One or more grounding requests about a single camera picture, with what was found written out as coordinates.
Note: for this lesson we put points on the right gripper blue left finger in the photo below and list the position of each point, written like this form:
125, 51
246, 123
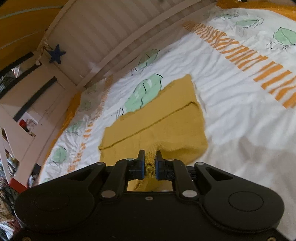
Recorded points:
137, 166

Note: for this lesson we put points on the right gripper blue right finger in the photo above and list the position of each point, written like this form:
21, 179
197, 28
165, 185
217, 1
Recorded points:
164, 168

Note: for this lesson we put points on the mustard yellow knit sweater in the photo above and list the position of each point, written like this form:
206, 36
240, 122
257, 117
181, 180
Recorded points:
171, 123

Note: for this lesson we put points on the orange bed sheet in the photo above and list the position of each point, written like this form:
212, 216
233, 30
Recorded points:
64, 152

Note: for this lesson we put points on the cream shelf unit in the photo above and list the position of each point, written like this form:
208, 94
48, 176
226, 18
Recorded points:
31, 115

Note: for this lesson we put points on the white leaf-print duvet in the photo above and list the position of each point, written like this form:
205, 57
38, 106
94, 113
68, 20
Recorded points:
242, 64

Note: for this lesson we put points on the dark blue star decoration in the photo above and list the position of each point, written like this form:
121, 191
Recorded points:
56, 54

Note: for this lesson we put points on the cream wooden headboard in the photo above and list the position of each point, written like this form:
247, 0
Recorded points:
99, 37

